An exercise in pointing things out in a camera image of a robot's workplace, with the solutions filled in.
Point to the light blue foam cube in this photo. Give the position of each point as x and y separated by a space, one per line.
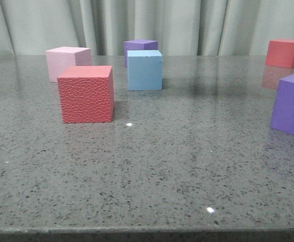
145 68

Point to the textured red foam cube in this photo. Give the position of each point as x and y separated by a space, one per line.
86 94

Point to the far purple foam cube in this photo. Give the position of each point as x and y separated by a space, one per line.
138 44

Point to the purple foam cube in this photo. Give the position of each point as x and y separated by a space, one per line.
138 44
283 111

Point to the pink foam cube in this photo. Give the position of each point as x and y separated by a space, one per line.
58 59

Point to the near purple foam cube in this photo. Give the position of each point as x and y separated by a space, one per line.
283 111

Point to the far red foam cube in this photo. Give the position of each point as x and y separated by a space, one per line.
281 53

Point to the grey-green curtain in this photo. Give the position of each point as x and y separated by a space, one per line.
180 27

